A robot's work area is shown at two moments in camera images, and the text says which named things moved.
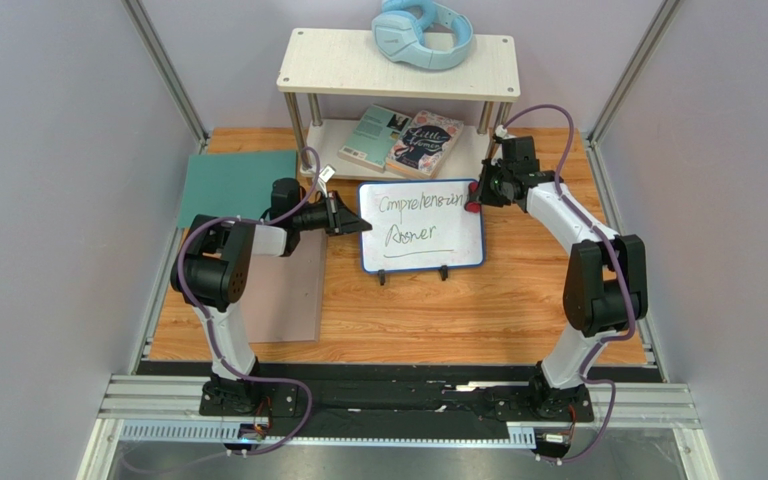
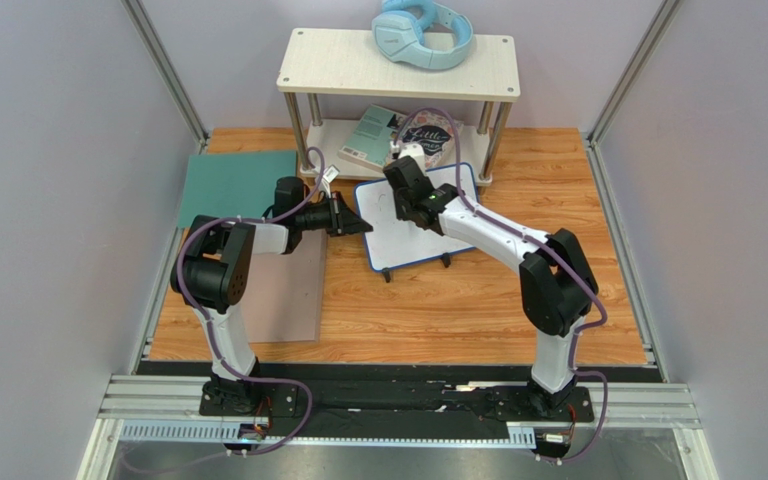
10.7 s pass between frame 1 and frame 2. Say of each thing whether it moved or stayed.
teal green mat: stayed
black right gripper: moved
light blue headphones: stayed
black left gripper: stayed
